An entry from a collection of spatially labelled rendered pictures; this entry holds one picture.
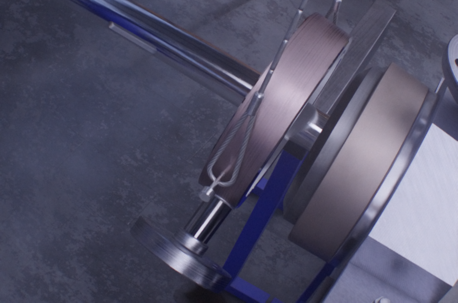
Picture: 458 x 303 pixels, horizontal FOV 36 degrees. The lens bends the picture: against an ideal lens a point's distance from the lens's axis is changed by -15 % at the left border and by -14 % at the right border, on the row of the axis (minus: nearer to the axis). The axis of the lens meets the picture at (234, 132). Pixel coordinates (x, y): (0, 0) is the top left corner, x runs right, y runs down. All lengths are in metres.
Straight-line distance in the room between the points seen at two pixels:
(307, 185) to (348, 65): 0.72
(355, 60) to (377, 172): 0.78
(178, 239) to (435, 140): 0.50
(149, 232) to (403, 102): 0.48
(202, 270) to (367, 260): 0.30
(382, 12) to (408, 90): 0.93
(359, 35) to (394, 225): 0.97
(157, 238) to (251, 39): 2.05
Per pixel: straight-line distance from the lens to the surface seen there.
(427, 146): 1.18
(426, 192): 1.17
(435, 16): 4.15
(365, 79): 1.31
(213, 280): 1.35
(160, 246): 1.32
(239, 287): 2.44
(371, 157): 1.22
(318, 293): 1.23
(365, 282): 1.21
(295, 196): 1.30
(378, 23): 2.16
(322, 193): 1.24
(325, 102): 1.81
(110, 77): 2.95
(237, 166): 1.26
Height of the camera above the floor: 2.03
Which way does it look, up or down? 45 degrees down
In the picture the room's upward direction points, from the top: 23 degrees clockwise
